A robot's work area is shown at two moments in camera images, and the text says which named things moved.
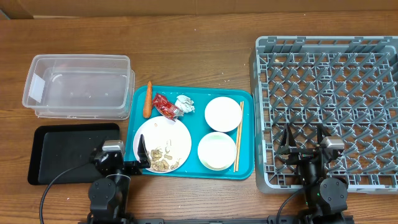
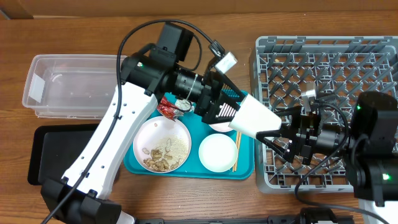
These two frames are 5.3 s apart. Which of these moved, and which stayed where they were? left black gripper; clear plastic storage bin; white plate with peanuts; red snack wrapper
Moved: left black gripper
Stayed: clear plastic storage bin; white plate with peanuts; red snack wrapper
